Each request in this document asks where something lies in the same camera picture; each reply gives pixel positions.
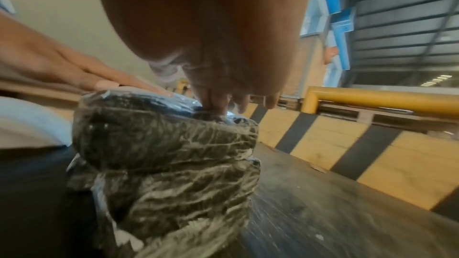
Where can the stack of white labels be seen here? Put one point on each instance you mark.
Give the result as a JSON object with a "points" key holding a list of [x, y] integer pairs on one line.
{"points": [[28, 126]]}

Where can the stack black packets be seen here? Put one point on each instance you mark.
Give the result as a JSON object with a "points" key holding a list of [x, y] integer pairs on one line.
{"points": [[172, 240]]}

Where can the yellow guard rail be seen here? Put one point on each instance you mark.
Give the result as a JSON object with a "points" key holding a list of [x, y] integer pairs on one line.
{"points": [[376, 99]]}

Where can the yellow black striped barrier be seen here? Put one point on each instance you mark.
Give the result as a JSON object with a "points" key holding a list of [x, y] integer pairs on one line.
{"points": [[394, 166]]}

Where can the person's right hand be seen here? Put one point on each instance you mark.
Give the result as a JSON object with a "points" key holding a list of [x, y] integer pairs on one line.
{"points": [[215, 24]]}

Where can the person's left hand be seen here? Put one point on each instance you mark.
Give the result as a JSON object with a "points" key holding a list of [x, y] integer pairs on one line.
{"points": [[43, 58]]}

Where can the blue metal frame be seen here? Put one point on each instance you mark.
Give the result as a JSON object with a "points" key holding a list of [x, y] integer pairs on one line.
{"points": [[339, 44]]}

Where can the shiny black film package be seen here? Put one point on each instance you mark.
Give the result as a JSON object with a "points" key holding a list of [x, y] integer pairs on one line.
{"points": [[179, 194], [161, 138]]}

